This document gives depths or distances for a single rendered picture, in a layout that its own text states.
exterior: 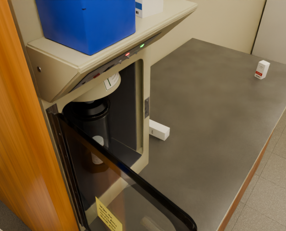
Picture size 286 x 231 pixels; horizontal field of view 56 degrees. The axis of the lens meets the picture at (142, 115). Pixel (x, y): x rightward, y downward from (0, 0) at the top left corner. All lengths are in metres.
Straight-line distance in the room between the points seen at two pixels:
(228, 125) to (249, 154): 0.16
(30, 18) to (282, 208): 2.01
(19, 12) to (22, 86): 0.12
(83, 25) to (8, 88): 0.12
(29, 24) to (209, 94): 1.01
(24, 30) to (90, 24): 0.11
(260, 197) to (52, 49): 1.95
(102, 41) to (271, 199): 1.95
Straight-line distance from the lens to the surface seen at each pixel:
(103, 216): 0.57
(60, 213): 0.52
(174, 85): 1.35
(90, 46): 0.37
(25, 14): 0.43
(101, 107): 0.70
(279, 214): 2.15
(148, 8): 0.50
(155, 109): 1.19
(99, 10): 0.36
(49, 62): 0.40
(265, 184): 2.26
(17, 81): 0.33
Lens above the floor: 1.68
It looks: 40 degrees down
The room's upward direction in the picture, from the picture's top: straight up
